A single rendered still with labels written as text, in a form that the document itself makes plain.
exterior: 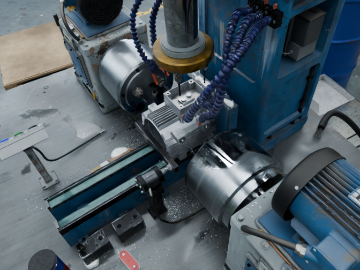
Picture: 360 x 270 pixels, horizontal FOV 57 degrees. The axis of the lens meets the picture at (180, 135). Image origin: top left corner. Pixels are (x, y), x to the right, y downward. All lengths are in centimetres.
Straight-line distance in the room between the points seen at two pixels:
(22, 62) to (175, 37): 251
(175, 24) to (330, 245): 62
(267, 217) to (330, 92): 162
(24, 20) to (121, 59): 307
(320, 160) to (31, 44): 313
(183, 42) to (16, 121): 104
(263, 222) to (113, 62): 81
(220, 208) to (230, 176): 9
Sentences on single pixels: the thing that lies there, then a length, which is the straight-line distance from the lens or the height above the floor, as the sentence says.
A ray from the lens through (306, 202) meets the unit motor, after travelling 71.
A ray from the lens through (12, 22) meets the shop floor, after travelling 432.
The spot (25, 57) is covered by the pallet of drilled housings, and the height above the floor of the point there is 15.
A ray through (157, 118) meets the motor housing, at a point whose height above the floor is 111.
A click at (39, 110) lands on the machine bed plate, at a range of 175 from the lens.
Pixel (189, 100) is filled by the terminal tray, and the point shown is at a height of 113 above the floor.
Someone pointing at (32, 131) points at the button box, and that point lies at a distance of 124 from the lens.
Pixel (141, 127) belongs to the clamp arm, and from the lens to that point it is 119.
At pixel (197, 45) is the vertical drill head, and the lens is 96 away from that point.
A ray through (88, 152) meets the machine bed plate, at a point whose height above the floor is 80.
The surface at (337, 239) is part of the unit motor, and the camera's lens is 69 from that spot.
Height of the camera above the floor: 191
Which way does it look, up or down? 50 degrees down
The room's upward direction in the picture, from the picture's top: 6 degrees counter-clockwise
